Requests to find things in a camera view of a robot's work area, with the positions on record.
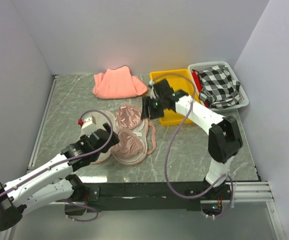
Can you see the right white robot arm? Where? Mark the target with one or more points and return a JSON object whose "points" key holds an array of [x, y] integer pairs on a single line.
{"points": [[224, 137]]}

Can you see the white plastic basket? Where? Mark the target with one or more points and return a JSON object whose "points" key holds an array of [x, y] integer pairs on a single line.
{"points": [[244, 101]]}

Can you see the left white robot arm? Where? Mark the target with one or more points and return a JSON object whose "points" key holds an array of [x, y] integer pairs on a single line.
{"points": [[55, 180]]}

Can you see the yellow plastic tray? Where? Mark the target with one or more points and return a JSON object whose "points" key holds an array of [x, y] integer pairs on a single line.
{"points": [[178, 79]]}

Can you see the black base beam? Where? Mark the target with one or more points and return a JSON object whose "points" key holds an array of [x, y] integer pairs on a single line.
{"points": [[127, 196]]}

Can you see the aluminium rail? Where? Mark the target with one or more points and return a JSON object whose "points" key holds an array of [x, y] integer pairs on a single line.
{"points": [[252, 191]]}

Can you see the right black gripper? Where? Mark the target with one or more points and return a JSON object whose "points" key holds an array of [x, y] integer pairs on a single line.
{"points": [[146, 102]]}

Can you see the red cloth in basket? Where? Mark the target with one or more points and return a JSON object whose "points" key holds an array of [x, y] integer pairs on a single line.
{"points": [[197, 81]]}

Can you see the pink mesh laundry bag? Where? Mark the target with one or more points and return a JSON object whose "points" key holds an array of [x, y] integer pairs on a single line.
{"points": [[102, 117]]}

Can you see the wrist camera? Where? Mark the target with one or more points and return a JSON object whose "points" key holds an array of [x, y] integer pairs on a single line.
{"points": [[153, 93], [87, 125]]}

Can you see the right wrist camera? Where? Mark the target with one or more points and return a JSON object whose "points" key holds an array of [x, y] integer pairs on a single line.
{"points": [[153, 93]]}

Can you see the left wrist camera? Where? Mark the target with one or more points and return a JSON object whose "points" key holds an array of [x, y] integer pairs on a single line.
{"points": [[87, 125]]}

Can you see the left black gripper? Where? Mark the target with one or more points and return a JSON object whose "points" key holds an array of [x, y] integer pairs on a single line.
{"points": [[114, 139]]}

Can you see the pink pleated skirt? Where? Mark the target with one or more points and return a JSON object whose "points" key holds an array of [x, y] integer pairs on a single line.
{"points": [[118, 84]]}

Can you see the black white checkered cloth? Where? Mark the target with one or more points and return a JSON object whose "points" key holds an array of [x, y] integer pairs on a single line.
{"points": [[219, 89]]}

